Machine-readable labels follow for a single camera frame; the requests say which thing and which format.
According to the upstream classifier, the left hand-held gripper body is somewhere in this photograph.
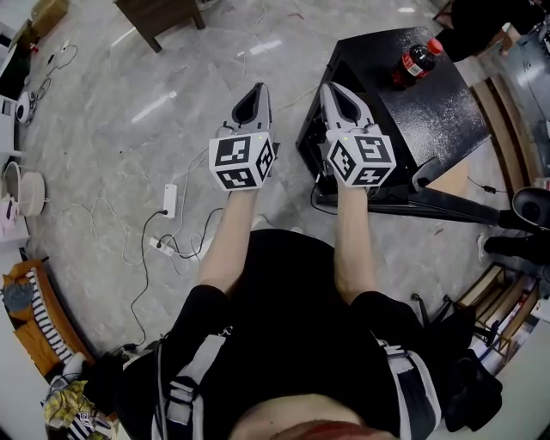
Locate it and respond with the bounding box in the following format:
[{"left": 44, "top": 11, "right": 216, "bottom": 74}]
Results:
[{"left": 208, "top": 82, "right": 278, "bottom": 193}]

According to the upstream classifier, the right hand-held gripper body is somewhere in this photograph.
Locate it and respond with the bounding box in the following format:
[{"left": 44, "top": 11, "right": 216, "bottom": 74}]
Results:
[{"left": 318, "top": 81, "right": 397, "bottom": 189}]

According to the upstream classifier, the black mini fridge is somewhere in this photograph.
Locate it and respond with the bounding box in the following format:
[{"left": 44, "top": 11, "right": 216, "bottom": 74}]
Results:
[{"left": 295, "top": 26, "right": 516, "bottom": 229}]

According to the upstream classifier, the red-capped cola bottle container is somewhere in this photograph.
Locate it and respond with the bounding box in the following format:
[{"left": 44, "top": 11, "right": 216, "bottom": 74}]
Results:
[{"left": 389, "top": 37, "right": 444, "bottom": 90}]

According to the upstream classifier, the person's right forearm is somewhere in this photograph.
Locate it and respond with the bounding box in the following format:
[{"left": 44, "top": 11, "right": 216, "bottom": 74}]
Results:
[{"left": 332, "top": 184, "right": 379, "bottom": 307}]

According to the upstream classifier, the person's left forearm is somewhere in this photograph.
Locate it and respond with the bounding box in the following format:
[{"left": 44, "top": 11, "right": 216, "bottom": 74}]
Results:
[{"left": 196, "top": 187, "right": 260, "bottom": 298}]

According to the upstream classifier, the long white power strip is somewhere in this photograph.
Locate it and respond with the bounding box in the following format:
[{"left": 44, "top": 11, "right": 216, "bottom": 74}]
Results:
[{"left": 162, "top": 183, "right": 179, "bottom": 220}]

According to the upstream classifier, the small white power strip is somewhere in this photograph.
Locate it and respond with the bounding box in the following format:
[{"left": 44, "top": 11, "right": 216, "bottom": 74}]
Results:
[{"left": 148, "top": 235, "right": 175, "bottom": 258}]

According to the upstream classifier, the dark wooden table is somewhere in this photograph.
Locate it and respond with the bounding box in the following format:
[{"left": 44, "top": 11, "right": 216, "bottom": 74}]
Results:
[{"left": 113, "top": 0, "right": 207, "bottom": 54}]

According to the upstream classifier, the person's black clothing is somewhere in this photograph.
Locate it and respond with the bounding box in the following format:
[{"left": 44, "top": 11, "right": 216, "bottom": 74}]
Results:
[{"left": 115, "top": 228, "right": 443, "bottom": 440}]

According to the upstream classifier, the wooden shelf rack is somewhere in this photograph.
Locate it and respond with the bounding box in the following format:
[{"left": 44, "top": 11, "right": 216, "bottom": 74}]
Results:
[{"left": 454, "top": 261, "right": 543, "bottom": 367}]

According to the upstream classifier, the beige round basket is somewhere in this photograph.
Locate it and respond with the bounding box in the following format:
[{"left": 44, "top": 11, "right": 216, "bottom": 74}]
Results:
[{"left": 18, "top": 170, "right": 46, "bottom": 217}]

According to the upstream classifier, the round white device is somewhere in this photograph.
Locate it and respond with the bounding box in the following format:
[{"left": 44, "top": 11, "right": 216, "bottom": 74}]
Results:
[{"left": 15, "top": 89, "right": 36, "bottom": 125}]

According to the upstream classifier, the white bucket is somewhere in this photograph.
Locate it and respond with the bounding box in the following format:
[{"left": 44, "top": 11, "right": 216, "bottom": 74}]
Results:
[{"left": 1, "top": 161, "right": 22, "bottom": 204}]

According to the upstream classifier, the cardboard box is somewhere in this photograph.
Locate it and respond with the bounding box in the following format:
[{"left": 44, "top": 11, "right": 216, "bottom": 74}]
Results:
[{"left": 28, "top": 0, "right": 70, "bottom": 39}]

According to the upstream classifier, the orange wooden bench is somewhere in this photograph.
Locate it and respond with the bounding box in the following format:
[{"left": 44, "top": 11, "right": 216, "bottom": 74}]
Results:
[{"left": 1, "top": 259, "right": 96, "bottom": 380}]

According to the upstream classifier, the black bag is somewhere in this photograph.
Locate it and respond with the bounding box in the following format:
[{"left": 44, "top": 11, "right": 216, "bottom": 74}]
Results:
[{"left": 441, "top": 307, "right": 504, "bottom": 433}]

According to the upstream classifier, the black white striped cloth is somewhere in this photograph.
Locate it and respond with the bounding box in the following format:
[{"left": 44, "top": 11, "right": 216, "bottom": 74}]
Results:
[{"left": 24, "top": 267, "right": 75, "bottom": 363}]

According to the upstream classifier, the grey cloth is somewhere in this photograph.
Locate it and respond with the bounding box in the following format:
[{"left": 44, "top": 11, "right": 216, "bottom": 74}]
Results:
[{"left": 1, "top": 278, "right": 35, "bottom": 314}]

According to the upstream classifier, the yellow plaid cloth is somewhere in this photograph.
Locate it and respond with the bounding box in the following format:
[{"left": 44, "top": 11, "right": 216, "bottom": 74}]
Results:
[{"left": 41, "top": 379, "right": 96, "bottom": 431}]

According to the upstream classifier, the black adapter with cable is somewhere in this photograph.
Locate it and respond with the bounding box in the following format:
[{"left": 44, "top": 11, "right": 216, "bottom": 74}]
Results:
[{"left": 466, "top": 174, "right": 509, "bottom": 195}]

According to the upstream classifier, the white cable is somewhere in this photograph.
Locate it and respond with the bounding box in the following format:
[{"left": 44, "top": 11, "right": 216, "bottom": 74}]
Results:
[{"left": 54, "top": 196, "right": 151, "bottom": 267}]

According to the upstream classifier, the black power cable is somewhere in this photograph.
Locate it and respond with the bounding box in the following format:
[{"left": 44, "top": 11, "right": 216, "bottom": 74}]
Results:
[{"left": 127, "top": 206, "right": 225, "bottom": 350}]

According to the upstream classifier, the grey white harness strap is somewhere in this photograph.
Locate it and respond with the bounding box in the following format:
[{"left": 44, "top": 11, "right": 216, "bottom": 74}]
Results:
[
  {"left": 376, "top": 339, "right": 443, "bottom": 440},
  {"left": 164, "top": 331, "right": 228, "bottom": 440}
]

